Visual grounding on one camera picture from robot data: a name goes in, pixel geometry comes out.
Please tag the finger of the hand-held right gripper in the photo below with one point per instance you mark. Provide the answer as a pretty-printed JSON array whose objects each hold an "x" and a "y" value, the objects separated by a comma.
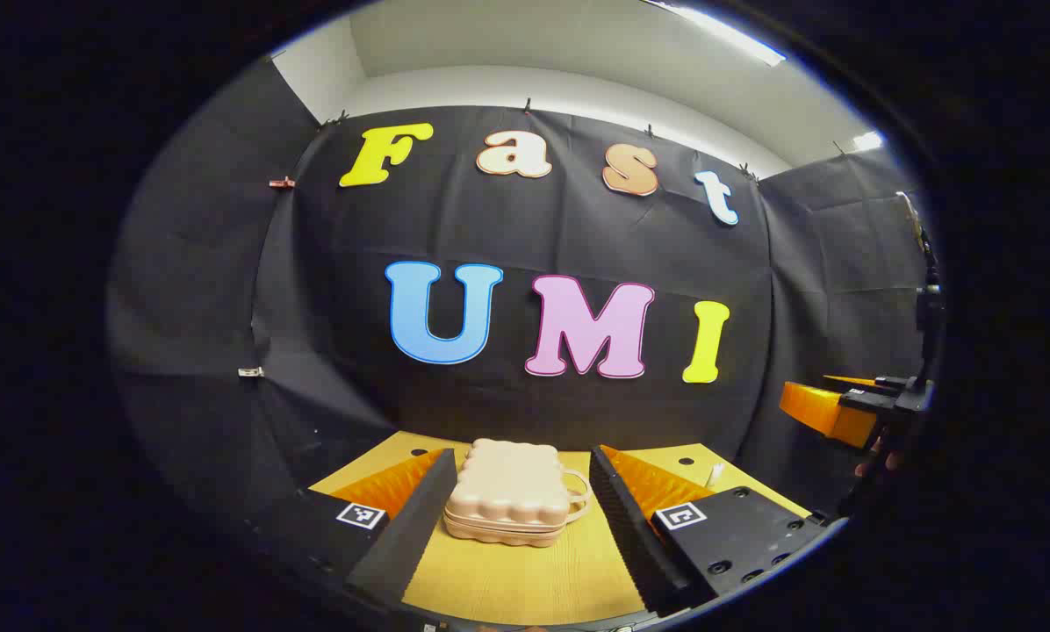
[
  {"x": 819, "y": 412},
  {"x": 885, "y": 382}
]

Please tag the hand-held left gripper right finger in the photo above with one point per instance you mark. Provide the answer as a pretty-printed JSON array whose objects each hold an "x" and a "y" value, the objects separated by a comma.
[{"x": 630, "y": 544}]

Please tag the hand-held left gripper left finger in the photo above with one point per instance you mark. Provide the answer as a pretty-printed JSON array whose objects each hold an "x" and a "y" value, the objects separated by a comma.
[{"x": 411, "y": 535}]

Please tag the pink ribbed suitcase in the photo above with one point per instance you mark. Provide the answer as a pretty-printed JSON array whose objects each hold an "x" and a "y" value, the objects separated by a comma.
[{"x": 507, "y": 491}]

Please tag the small grey-green cream tube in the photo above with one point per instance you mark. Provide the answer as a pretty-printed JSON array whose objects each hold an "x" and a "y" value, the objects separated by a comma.
[{"x": 714, "y": 475}]

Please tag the short ceiling light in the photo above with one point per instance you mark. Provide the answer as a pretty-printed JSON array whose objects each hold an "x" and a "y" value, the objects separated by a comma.
[{"x": 867, "y": 140}]

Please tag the black backdrop cloth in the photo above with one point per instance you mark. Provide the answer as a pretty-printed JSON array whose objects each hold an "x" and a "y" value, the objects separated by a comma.
[{"x": 534, "y": 228}]

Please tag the long ceiling light strip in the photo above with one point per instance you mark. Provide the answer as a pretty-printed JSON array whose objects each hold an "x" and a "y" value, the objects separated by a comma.
[{"x": 727, "y": 35}]

